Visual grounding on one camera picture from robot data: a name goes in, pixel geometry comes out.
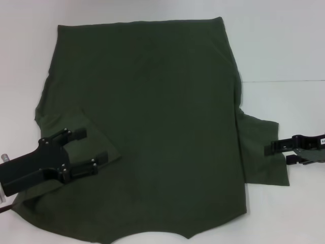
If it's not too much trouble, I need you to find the dark green t-shirt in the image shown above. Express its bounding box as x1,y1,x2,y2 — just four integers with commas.
11,16,290,241

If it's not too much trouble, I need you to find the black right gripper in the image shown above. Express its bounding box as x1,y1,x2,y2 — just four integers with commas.
264,132,325,166

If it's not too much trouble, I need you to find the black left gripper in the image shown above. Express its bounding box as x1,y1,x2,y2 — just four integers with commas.
0,128,109,198

